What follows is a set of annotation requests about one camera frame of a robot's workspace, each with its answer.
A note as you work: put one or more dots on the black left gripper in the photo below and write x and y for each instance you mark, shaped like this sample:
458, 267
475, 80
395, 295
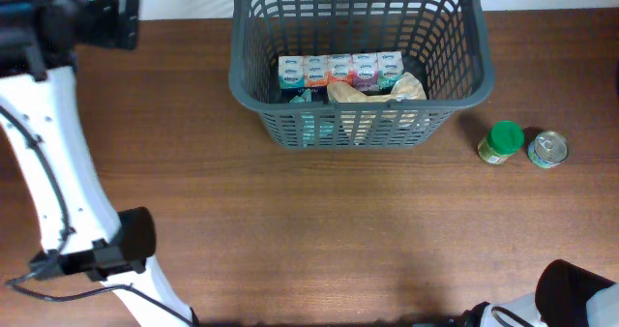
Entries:
108, 14

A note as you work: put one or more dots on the teal packet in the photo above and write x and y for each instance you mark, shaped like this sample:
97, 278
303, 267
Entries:
311, 131

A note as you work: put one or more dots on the white tissue multipack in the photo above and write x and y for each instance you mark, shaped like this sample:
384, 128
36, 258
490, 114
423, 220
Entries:
373, 73

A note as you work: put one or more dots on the beige snack bag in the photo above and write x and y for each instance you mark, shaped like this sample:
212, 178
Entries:
406, 88

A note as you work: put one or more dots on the grey plastic basket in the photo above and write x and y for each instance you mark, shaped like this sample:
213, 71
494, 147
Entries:
444, 43

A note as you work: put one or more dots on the green-lid spice jar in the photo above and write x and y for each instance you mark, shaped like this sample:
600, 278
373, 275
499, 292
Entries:
501, 142

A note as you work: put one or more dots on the metal tin can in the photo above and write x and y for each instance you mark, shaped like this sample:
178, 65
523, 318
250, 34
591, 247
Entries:
548, 149

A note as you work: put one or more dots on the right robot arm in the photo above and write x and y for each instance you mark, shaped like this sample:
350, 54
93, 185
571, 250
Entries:
566, 296

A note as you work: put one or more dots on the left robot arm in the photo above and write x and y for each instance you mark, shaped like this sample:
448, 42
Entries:
81, 233

